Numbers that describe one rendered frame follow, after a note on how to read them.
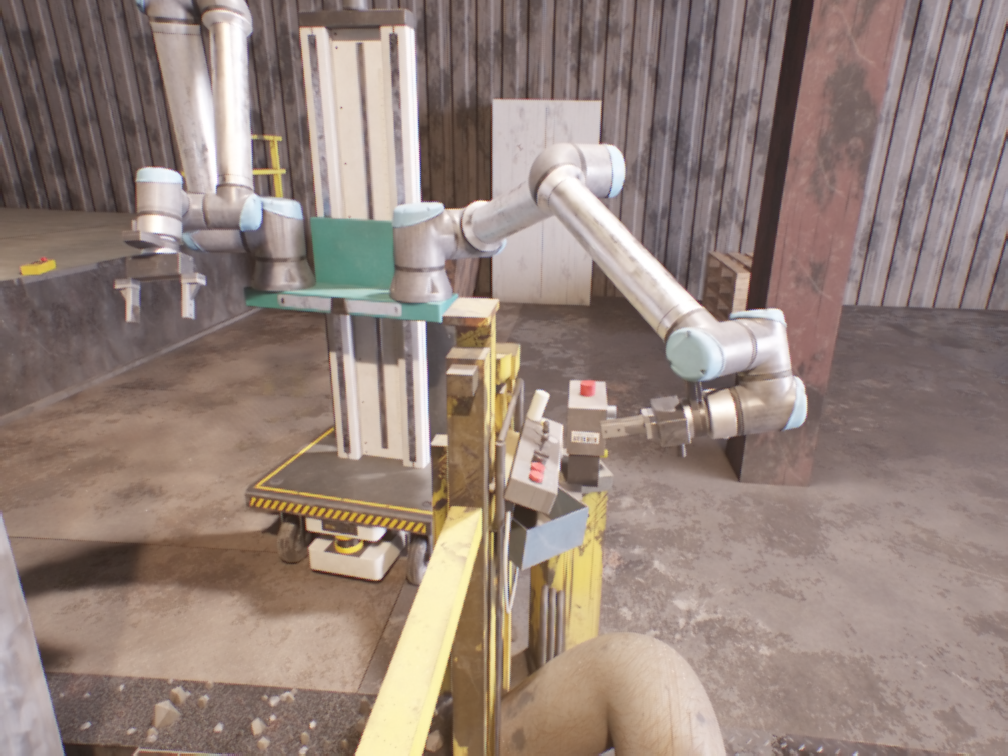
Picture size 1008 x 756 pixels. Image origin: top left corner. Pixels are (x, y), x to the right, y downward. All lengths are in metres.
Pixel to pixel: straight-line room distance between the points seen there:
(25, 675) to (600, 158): 1.56
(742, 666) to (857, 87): 2.05
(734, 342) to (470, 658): 0.73
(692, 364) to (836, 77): 1.88
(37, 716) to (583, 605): 1.20
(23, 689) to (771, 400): 1.52
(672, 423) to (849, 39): 1.96
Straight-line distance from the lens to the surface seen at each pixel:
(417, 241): 1.84
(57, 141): 8.71
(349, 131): 2.18
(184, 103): 2.07
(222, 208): 1.81
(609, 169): 1.46
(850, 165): 2.80
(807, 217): 2.77
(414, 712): 0.75
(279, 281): 2.08
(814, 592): 2.48
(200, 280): 1.65
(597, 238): 1.21
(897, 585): 2.65
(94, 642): 2.40
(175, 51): 2.06
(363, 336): 2.26
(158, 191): 1.73
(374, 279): 2.09
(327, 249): 2.16
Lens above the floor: 1.39
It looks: 19 degrees down
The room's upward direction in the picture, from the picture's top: 1 degrees clockwise
